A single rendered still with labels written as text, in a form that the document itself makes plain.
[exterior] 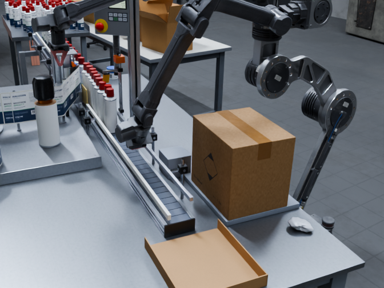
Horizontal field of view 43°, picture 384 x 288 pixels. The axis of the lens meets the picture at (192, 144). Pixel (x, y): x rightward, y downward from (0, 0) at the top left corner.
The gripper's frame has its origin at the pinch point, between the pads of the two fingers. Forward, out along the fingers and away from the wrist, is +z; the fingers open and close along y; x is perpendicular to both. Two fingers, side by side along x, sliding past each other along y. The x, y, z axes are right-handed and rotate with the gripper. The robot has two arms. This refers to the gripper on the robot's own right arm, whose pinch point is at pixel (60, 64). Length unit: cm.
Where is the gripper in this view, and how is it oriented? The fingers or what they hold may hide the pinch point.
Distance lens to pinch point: 215.9
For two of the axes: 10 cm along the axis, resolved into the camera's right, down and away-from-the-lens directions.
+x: 8.9, -1.6, 4.3
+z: -0.4, 9.1, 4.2
